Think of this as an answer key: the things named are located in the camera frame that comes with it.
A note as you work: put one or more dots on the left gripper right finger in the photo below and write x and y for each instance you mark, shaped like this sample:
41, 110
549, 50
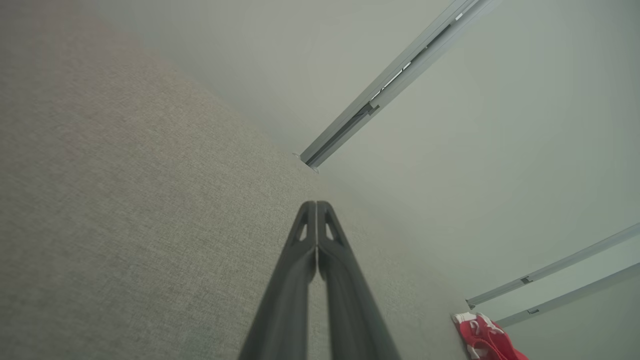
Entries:
350, 310

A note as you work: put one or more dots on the grey partition post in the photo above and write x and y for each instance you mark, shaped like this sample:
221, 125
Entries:
395, 66

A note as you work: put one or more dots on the grey partition rail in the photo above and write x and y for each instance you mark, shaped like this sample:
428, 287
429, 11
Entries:
575, 293
575, 258

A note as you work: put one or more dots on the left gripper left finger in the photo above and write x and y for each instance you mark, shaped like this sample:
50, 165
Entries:
287, 300

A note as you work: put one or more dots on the red basketball jersey number 23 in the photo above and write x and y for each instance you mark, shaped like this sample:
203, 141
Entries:
495, 345

